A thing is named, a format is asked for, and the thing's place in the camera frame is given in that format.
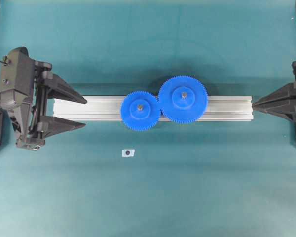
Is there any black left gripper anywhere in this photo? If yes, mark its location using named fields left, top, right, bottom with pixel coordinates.
left=16, top=60, right=87, bottom=150

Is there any small blue plastic gear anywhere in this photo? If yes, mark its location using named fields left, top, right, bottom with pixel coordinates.
left=120, top=91, right=161, bottom=131

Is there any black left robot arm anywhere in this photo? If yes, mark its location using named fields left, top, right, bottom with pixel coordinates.
left=0, top=57, right=296, bottom=150

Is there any large blue plastic gear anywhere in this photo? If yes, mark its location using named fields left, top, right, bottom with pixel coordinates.
left=158, top=75, right=208, bottom=124

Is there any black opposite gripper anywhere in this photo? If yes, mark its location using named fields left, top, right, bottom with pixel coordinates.
left=252, top=61, right=296, bottom=129

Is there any silver aluminium extrusion rail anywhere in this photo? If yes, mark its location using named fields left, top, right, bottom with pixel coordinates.
left=53, top=96, right=254, bottom=121

